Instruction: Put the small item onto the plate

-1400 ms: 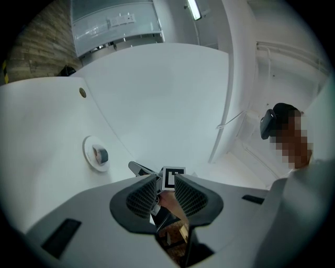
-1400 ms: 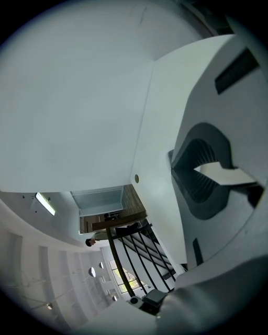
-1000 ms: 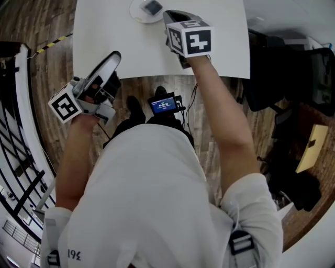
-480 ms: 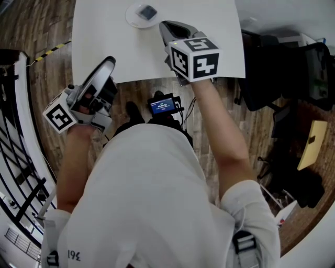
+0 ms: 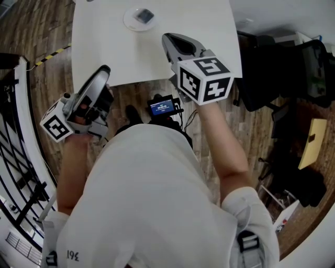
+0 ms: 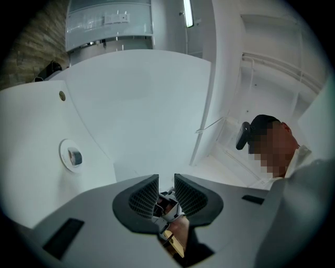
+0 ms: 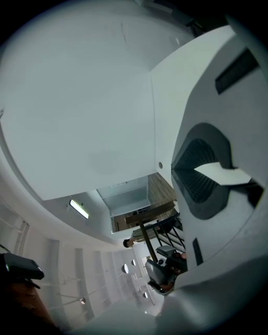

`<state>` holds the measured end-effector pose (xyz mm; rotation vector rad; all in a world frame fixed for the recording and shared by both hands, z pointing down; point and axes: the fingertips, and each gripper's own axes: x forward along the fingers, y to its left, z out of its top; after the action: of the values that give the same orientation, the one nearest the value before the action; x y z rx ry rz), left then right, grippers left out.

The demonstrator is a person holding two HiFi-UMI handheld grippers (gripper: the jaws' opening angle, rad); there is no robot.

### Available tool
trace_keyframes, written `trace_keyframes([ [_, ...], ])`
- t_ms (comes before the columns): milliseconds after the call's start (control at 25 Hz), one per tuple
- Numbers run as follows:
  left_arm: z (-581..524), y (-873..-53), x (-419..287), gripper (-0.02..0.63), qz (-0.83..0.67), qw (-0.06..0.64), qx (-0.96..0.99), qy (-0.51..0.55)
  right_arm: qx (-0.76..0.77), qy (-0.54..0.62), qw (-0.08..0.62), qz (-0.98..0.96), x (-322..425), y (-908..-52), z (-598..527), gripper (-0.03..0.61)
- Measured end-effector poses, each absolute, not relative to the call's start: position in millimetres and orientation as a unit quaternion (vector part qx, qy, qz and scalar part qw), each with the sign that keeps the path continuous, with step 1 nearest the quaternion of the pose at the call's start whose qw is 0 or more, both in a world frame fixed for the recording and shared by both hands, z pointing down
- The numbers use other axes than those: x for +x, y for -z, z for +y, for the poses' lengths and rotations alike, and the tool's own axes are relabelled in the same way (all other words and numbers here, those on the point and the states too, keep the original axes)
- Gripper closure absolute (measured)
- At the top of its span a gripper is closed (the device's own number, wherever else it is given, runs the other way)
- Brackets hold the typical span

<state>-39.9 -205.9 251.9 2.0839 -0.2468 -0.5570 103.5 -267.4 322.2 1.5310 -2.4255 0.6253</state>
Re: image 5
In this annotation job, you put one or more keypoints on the white metal frame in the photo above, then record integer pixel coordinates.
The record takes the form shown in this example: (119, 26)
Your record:
(272, 196)

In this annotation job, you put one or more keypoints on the black white patterned tag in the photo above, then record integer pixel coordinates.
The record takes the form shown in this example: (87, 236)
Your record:
(278, 228)

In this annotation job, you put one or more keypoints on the person's left forearm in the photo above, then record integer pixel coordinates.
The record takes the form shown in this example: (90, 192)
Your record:
(72, 172)

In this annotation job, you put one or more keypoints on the white curved ledge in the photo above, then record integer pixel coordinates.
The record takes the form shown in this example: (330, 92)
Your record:
(26, 117)

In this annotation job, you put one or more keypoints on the black bag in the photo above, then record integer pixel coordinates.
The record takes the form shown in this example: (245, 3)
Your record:
(301, 180)

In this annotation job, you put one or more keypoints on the black office chair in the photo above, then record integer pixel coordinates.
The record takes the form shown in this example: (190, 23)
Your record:
(274, 73)

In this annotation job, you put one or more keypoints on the person's white shirt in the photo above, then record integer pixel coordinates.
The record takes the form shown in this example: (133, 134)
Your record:
(151, 204)

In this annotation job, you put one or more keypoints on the person's left hand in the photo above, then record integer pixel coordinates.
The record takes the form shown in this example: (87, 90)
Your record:
(81, 117)

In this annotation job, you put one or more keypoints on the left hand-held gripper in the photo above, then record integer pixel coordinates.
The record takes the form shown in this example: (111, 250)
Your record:
(56, 125)

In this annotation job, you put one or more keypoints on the black metal railing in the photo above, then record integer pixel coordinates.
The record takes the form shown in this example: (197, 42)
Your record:
(15, 170)

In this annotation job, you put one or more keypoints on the round white dish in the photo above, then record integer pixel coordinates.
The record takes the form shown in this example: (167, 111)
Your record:
(131, 23)

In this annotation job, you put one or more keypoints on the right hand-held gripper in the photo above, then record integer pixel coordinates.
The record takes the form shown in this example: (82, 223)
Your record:
(204, 83)

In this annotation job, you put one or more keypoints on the person's right black shoe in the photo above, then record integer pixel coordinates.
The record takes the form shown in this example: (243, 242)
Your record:
(132, 113)

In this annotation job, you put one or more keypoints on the person's right forearm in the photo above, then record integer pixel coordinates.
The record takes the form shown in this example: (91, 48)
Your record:
(225, 151)

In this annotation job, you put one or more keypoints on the black flat panel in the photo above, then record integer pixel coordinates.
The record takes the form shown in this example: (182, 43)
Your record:
(280, 120)

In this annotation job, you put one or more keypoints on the yellow black hazard tape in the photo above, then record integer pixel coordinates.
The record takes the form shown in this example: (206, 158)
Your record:
(52, 55)

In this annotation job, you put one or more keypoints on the small black monitor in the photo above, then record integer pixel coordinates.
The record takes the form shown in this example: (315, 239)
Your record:
(161, 106)

